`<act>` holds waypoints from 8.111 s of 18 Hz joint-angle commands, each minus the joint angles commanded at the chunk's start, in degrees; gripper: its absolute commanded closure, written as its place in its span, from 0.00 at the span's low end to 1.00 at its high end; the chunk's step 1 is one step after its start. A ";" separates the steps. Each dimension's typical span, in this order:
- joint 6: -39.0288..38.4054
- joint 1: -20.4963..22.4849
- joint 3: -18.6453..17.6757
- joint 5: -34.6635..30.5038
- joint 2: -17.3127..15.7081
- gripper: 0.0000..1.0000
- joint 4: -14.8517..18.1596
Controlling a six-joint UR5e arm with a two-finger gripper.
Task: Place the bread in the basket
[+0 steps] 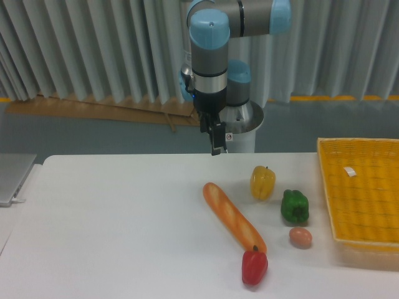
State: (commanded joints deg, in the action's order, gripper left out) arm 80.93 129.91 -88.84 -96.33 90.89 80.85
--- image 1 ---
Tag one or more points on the brown egg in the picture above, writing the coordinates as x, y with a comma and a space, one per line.
300, 236

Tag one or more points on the silver laptop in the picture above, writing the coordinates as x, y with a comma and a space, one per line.
15, 168

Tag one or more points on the white label tag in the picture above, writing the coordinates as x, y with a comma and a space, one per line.
350, 171

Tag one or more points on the red bell pepper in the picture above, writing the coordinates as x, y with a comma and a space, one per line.
254, 266

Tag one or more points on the white cable plug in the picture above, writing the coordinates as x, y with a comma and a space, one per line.
15, 201

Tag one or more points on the yellow woven basket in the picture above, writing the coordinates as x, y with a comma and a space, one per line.
363, 210

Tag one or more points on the yellow bell pepper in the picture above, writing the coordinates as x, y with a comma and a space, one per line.
262, 182

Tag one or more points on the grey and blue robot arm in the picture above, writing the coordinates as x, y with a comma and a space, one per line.
219, 87

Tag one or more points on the flat brown cardboard sheet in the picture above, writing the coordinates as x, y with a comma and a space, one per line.
172, 113

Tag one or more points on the green bell pepper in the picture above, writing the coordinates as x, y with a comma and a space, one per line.
294, 206

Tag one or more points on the orange baguette bread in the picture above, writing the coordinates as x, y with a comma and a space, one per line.
241, 229

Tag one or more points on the white pleated curtain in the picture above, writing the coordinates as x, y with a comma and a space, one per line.
134, 49

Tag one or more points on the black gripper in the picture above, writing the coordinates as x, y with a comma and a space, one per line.
211, 104

